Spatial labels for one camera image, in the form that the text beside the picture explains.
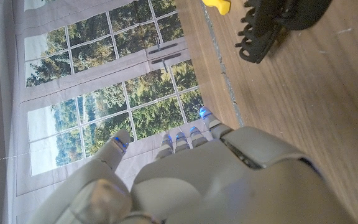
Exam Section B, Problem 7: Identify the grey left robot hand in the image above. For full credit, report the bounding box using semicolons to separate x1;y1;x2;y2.
26;106;358;224

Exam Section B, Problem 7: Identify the yellow banana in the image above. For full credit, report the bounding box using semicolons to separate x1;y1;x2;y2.
201;0;231;16

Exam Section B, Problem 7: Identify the black hair claw clip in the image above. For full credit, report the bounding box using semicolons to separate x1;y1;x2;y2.
234;0;334;65

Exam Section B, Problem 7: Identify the printed window backdrop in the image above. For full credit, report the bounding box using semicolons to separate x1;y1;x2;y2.
0;0;213;224

